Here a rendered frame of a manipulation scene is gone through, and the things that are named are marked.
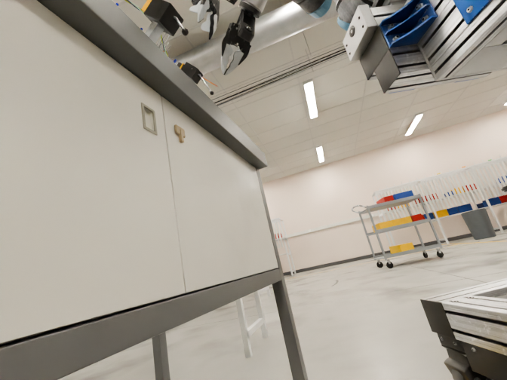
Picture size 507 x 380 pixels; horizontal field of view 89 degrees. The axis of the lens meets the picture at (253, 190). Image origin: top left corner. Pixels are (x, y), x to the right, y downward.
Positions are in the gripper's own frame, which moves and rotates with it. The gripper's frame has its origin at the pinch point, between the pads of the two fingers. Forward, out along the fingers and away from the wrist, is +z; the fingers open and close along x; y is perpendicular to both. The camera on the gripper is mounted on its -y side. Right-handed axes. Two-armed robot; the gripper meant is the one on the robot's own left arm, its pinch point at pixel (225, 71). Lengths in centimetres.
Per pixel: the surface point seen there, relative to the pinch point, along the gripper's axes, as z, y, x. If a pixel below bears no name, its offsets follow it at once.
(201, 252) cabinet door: 29, -56, 1
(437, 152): -52, 493, -770
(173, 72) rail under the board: 3.3, -33.7, 15.5
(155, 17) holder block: -4.2, -25.8, 22.1
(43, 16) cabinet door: 2, -49, 32
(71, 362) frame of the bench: 26, -78, 17
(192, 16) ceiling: -25, 271, 12
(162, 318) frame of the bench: 30, -70, 7
